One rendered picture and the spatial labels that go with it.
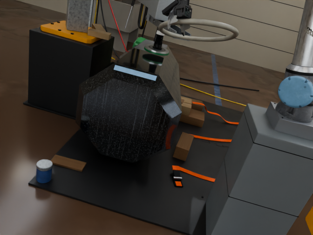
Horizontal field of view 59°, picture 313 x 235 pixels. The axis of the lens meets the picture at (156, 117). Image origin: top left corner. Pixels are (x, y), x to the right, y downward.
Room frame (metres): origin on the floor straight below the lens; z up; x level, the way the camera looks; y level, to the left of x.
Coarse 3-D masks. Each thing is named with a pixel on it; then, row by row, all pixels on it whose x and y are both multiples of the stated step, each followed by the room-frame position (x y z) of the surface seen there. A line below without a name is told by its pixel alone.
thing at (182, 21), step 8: (160, 24) 1.70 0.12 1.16; (176, 24) 1.60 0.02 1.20; (184, 24) 1.58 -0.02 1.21; (192, 24) 1.57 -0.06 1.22; (200, 24) 1.56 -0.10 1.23; (208, 24) 1.56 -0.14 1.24; (216, 24) 1.57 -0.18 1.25; (224, 24) 1.59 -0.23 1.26; (168, 32) 1.89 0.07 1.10; (232, 32) 1.66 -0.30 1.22; (192, 40) 1.99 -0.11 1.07; (200, 40) 1.99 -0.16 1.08; (208, 40) 1.97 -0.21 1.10; (216, 40) 1.94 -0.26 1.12; (224, 40) 1.90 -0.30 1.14
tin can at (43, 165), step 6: (42, 162) 1.45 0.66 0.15; (48, 162) 1.46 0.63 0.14; (36, 168) 1.41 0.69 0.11; (42, 168) 1.39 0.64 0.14; (48, 168) 1.41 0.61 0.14; (36, 174) 1.41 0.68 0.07; (42, 174) 1.39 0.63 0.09; (48, 174) 1.42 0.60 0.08; (42, 180) 1.39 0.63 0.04; (48, 180) 1.42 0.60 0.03
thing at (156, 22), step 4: (152, 20) 2.46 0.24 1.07; (156, 20) 2.36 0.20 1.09; (156, 24) 2.34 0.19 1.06; (164, 28) 2.15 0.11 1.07; (172, 28) 2.30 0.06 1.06; (176, 28) 2.24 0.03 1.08; (172, 32) 1.99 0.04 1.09; (176, 32) 1.95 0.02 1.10; (180, 32) 2.15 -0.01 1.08; (188, 40) 1.99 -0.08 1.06
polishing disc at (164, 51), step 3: (147, 45) 2.40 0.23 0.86; (150, 45) 2.44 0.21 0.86; (153, 45) 2.46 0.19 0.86; (147, 48) 2.31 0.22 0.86; (150, 48) 2.32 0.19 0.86; (153, 48) 2.34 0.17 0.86; (162, 48) 2.43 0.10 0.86; (165, 48) 2.46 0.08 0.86; (153, 51) 2.29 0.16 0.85; (156, 51) 2.29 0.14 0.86; (159, 51) 2.30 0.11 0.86; (162, 51) 2.33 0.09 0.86; (165, 51) 2.36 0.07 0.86; (168, 51) 2.38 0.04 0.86
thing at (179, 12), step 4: (180, 0) 1.62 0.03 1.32; (184, 0) 1.60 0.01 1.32; (188, 0) 1.61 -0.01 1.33; (180, 4) 1.61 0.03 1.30; (184, 4) 1.59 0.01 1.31; (188, 4) 1.60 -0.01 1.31; (176, 8) 1.59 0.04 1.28; (180, 8) 1.58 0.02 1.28; (184, 8) 1.56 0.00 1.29; (188, 8) 1.60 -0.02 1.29; (176, 12) 1.59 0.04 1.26; (180, 12) 1.58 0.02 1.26; (184, 12) 1.57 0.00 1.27; (188, 12) 1.59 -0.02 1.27; (180, 16) 1.58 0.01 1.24; (184, 16) 1.58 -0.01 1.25; (188, 16) 1.59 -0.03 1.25
